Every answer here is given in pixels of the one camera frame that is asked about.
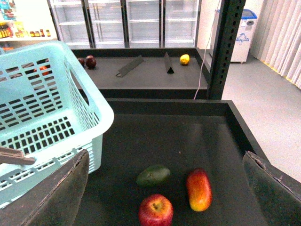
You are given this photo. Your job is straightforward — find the light blue plastic basket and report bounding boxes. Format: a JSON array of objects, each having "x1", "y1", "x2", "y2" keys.
[{"x1": 0, "y1": 41, "x2": 114, "y2": 208}]

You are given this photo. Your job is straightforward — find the small dark red apple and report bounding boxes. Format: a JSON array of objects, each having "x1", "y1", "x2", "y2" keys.
[{"x1": 78, "y1": 58, "x2": 85, "y2": 67}]

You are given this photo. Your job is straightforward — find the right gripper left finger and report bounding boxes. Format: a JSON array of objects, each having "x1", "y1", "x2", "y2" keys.
[{"x1": 0, "y1": 149, "x2": 89, "y2": 226}]

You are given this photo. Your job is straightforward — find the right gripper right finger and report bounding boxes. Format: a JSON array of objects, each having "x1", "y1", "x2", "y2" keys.
[{"x1": 243, "y1": 151, "x2": 301, "y2": 226}]

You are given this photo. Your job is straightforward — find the near black display tray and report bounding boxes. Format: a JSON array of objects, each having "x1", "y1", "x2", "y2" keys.
[{"x1": 74, "y1": 99, "x2": 266, "y2": 226}]

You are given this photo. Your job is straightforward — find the red yellow mango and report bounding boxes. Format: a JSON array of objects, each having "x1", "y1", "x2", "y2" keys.
[{"x1": 186, "y1": 168, "x2": 213, "y2": 212}]

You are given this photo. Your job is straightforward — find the bottles on store shelf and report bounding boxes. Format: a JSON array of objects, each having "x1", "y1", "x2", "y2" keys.
[{"x1": 0, "y1": 22, "x2": 52, "y2": 39}]

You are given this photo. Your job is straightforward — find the orange red tomato fruit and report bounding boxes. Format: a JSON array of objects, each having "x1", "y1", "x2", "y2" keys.
[{"x1": 33, "y1": 66, "x2": 51, "y2": 77}]

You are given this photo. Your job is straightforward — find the dark red apple right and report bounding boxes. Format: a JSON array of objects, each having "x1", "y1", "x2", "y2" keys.
[{"x1": 86, "y1": 55, "x2": 96, "y2": 69}]

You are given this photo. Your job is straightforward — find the far black display tray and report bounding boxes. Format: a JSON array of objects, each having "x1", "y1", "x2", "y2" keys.
[{"x1": 73, "y1": 48, "x2": 209, "y2": 99}]

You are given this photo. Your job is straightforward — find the green avocado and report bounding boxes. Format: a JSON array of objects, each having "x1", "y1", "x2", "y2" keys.
[{"x1": 136, "y1": 165, "x2": 171, "y2": 187}]

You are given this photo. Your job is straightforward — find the white chest freezer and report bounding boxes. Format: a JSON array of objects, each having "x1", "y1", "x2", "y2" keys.
[{"x1": 209, "y1": 8, "x2": 258, "y2": 64}]

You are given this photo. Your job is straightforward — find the glass door refrigerators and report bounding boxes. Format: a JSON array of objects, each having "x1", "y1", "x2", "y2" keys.
[{"x1": 48, "y1": 0, "x2": 201, "y2": 49}]

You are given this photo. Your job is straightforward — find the black flat divider strip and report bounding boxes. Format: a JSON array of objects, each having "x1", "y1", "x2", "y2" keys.
[{"x1": 116, "y1": 55, "x2": 144, "y2": 77}]

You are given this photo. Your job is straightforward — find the yellow lemon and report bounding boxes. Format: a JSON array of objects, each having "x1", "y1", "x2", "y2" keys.
[{"x1": 180, "y1": 54, "x2": 190, "y2": 66}]

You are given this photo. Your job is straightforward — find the black display tray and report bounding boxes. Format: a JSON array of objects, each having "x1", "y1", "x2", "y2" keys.
[
  {"x1": 74, "y1": 99, "x2": 266, "y2": 226},
  {"x1": 73, "y1": 48, "x2": 209, "y2": 99}
]

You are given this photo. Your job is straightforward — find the black triangular divider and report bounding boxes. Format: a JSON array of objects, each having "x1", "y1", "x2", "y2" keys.
[{"x1": 164, "y1": 52, "x2": 174, "y2": 74}]

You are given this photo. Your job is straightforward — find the pink cable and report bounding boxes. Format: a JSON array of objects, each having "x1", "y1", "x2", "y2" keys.
[{"x1": 193, "y1": 0, "x2": 222, "y2": 100}]

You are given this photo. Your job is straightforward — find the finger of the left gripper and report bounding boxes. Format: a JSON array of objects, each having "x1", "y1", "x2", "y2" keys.
[{"x1": 0, "y1": 146, "x2": 36, "y2": 165}]

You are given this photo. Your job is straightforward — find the black metal rack post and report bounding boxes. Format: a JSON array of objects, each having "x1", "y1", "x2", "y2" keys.
[{"x1": 207, "y1": 0, "x2": 246, "y2": 100}]

